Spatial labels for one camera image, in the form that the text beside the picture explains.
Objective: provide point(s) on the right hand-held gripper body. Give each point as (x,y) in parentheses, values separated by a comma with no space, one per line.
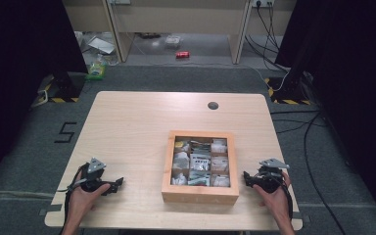
(269,179)

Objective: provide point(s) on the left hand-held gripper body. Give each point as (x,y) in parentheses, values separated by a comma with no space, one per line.
(91,182)

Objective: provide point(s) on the wooden box with glass lid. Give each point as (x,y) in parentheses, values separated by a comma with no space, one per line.
(199,195)

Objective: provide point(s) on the person's left hand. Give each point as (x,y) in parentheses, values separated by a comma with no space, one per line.
(81,204)

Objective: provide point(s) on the person's right hand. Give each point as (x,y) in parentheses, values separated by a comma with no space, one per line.
(279,202)

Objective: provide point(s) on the grey floor tape strip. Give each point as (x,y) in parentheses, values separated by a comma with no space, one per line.
(50,209)

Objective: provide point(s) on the green white sachets stack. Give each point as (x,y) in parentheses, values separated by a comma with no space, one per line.
(199,179)

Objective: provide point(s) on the white printed sachets stack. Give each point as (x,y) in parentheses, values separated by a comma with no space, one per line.
(199,162)

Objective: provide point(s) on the dark striped sachets stack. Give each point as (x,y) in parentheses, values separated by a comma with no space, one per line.
(200,146)

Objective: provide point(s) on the crumpled white sachets stack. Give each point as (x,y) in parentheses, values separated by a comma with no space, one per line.
(179,180)

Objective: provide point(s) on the grey white sachets stack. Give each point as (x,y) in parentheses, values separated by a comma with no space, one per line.
(180,160)

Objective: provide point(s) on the yellow sachets stack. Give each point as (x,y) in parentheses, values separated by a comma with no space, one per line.
(180,145)

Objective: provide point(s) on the grey round table grommet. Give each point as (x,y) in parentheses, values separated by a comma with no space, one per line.
(213,105)

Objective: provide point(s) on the black stand base striped tape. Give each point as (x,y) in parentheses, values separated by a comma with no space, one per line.
(66,86)
(289,89)

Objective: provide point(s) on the green plastic pack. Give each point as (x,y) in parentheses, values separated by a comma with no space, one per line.
(96,69)

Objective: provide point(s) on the black curtain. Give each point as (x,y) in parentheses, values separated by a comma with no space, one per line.
(19,65)
(352,81)

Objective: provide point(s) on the white plastic sheet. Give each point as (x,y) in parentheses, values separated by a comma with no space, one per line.
(102,45)

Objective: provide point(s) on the red can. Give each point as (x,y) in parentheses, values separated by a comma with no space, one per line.
(182,54)

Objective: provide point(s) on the clear plastic container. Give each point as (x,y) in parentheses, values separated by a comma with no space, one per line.
(172,41)

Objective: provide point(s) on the narrow beige desk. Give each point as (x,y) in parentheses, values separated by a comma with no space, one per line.
(84,14)

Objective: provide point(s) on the wide beige desk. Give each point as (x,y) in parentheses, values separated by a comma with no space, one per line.
(182,18)

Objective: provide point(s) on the white wall power socket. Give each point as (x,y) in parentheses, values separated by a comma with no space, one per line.
(263,2)

